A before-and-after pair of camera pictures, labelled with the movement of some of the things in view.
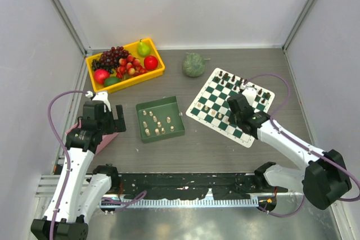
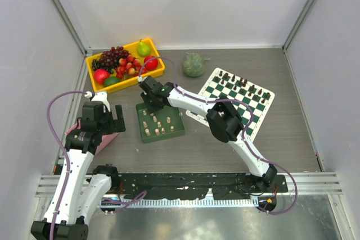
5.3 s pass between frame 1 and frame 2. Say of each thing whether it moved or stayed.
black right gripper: moved
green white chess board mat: stayed
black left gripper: stayed
